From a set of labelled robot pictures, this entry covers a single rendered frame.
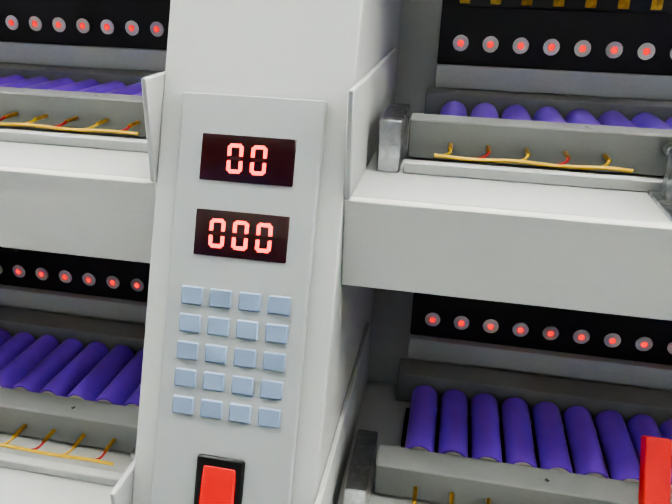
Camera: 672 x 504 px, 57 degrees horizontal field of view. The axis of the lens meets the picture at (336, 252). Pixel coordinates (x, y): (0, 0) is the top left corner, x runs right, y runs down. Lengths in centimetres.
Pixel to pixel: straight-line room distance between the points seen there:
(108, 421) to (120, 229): 14
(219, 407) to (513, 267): 15
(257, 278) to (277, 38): 11
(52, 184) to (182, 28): 10
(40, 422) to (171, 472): 14
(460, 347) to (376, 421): 8
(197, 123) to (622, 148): 22
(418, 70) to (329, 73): 21
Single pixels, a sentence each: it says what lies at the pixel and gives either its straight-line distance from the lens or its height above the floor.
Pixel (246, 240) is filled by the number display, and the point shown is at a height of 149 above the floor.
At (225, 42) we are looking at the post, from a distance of 32.
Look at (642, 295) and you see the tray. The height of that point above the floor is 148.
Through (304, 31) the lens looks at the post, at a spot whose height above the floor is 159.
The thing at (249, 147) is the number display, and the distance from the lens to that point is 30.
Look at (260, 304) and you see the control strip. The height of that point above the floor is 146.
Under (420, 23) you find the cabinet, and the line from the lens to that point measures 51.
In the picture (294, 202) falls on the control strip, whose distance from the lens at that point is 29.
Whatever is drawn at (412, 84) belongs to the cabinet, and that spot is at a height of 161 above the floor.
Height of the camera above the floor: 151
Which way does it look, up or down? 3 degrees down
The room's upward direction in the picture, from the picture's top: 5 degrees clockwise
